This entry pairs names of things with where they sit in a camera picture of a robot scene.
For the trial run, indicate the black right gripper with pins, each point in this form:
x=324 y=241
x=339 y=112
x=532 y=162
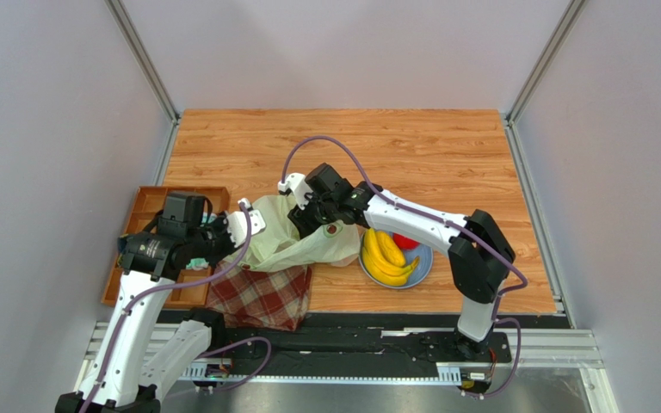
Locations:
x=305 y=215

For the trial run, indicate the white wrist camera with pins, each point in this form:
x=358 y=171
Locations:
x=245 y=223
x=296 y=185

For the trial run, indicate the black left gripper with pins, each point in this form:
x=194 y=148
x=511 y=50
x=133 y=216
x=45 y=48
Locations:
x=221 y=223

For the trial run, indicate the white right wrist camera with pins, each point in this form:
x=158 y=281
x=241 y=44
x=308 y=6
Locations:
x=296 y=185

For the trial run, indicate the aluminium frame rail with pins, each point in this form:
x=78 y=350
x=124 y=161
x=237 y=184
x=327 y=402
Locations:
x=527 y=363

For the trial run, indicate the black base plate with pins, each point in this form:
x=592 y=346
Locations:
x=359 y=345

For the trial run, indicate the yellow fake banana bunch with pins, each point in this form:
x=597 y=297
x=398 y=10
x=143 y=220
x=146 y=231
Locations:
x=379 y=268

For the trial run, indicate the yellow fake mango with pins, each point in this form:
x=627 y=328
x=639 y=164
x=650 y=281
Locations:
x=391 y=252

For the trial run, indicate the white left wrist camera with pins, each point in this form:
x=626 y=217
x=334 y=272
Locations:
x=245 y=223

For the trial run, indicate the red fake apple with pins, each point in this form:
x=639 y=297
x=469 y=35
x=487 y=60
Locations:
x=403 y=242

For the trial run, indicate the pale green plastic bag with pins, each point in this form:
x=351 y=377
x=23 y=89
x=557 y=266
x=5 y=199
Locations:
x=279 y=246

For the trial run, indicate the blue plastic plate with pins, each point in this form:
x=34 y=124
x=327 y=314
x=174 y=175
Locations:
x=424 y=267

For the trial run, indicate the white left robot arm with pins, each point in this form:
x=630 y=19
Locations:
x=147 y=298

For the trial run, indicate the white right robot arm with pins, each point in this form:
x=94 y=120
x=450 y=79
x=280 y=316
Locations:
x=480 y=257

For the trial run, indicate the red plaid cloth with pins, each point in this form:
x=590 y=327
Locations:
x=275 y=300

